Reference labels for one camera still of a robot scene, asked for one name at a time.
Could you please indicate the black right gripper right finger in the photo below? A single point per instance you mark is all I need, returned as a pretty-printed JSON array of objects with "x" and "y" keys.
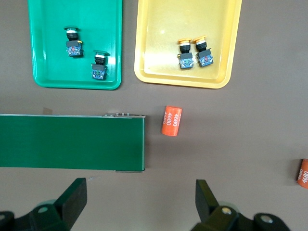
[{"x": 207, "y": 204}]

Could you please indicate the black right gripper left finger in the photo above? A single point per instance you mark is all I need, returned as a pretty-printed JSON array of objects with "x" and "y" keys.
[{"x": 72, "y": 202}]

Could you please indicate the orange 4680 cylinder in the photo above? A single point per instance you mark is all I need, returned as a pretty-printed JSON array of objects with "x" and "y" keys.
[
  {"x": 303, "y": 173},
  {"x": 171, "y": 121}
]

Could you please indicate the green mushroom push button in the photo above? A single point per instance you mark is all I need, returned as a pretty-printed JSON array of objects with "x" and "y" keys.
[
  {"x": 99, "y": 68},
  {"x": 73, "y": 45}
]

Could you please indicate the yellow mushroom push button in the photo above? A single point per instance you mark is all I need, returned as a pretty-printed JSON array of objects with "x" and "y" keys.
[
  {"x": 204, "y": 56},
  {"x": 185, "y": 56}
]

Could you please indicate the green conveyor belt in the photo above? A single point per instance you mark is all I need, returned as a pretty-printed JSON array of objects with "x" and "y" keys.
[{"x": 72, "y": 142}]

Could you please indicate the brown tape piece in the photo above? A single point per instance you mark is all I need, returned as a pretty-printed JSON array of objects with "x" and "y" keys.
[{"x": 47, "y": 111}]

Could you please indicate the green plastic tray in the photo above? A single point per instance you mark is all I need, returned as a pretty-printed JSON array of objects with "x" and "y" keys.
[{"x": 53, "y": 67}]

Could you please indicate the yellow plastic tray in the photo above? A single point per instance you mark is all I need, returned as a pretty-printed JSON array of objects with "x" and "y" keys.
[{"x": 168, "y": 24}]

